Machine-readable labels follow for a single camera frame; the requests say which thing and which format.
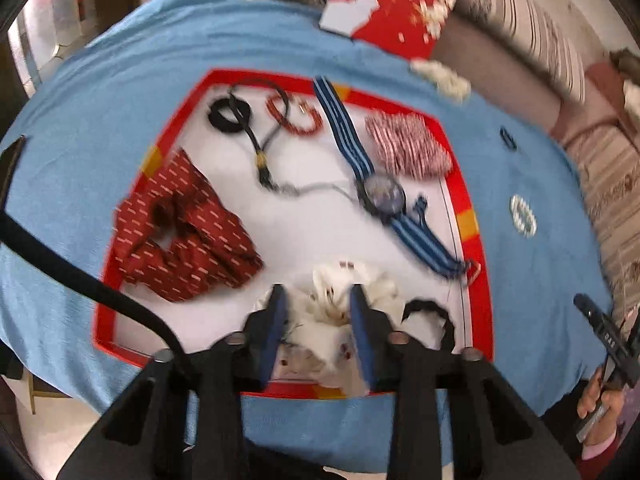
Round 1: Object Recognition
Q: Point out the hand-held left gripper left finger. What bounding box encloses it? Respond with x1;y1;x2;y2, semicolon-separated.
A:
57;284;290;480

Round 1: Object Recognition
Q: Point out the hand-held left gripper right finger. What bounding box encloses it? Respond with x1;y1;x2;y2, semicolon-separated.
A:
349;284;583;480

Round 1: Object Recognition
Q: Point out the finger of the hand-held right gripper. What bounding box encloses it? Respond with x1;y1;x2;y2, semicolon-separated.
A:
574;294;612;330

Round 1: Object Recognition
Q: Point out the white cherry print scrunchie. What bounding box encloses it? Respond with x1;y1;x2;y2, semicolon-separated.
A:
252;260;401;396

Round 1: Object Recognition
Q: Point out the red dotted scrunchie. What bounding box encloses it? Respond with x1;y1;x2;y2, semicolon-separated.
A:
112;149;265;303

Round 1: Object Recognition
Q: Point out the red rimmed white tray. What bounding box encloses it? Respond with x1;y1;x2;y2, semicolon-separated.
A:
92;69;496;401

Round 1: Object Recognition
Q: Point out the blue striped strap watch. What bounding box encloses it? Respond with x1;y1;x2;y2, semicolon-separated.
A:
312;76;481;286

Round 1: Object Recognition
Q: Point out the red plaid scrunchie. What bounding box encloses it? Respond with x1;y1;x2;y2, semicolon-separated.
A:
364;111;453;180

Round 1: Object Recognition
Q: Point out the black cord tassel necklace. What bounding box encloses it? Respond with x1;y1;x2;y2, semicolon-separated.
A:
227;79;361;206

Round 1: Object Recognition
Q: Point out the red bead bracelet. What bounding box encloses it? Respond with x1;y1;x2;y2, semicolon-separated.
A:
265;91;325;137

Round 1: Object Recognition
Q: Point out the person's right hand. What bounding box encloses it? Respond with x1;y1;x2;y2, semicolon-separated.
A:
576;366;628;448

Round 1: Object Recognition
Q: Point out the square striped floral pillow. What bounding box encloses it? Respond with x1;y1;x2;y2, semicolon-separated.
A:
565;125;640;311

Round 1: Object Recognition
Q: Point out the pink quilted sofa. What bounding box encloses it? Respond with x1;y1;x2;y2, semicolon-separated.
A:
435;15;640;146

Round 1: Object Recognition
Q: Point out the blue blanket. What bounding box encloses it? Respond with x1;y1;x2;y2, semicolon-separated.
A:
0;0;616;461

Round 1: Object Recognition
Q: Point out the cream knit scrunchie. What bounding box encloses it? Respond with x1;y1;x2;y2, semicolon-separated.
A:
409;58;472;103

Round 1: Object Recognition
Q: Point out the long striped floral pillow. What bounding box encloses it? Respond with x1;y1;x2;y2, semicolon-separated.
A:
452;0;606;106

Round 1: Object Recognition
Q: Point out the red patterned cloth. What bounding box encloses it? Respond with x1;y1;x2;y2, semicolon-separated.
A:
320;0;458;61

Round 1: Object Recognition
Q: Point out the black hair tie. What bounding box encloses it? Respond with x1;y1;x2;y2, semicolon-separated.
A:
400;299;457;351
207;95;256;136

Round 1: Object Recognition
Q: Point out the black cable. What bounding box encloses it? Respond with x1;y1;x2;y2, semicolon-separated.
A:
0;135;188;376

